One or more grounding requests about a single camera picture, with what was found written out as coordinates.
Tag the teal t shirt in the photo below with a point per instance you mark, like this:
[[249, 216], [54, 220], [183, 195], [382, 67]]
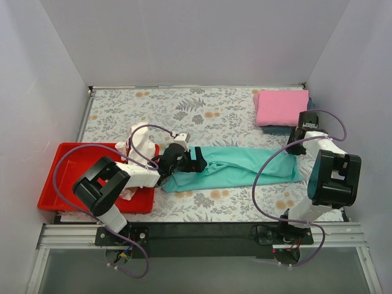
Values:
[[233, 166]]

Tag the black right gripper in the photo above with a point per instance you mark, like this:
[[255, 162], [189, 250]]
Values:
[[295, 147]]

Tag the red plastic tray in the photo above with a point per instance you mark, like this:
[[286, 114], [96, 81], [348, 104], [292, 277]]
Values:
[[71, 161]]

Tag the white t shirt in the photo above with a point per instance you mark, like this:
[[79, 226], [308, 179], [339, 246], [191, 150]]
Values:
[[143, 144]]

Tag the folded dark blue t shirt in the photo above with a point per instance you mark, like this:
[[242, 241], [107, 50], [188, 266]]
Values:
[[284, 130]]

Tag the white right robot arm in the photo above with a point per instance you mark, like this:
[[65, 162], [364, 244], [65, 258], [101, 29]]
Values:
[[333, 183]]

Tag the folded pink t shirt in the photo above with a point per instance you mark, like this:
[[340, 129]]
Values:
[[280, 107]]

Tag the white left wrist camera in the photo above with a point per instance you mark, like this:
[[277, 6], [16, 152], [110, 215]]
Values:
[[181, 139]]

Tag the floral tablecloth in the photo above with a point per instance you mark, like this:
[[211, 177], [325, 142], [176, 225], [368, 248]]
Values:
[[212, 117]]

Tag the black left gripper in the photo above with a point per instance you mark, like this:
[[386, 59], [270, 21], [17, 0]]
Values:
[[190, 160]]

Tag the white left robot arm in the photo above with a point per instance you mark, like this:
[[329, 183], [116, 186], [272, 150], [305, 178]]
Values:
[[100, 187]]

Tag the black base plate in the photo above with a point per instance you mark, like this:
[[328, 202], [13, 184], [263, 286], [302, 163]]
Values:
[[213, 239]]

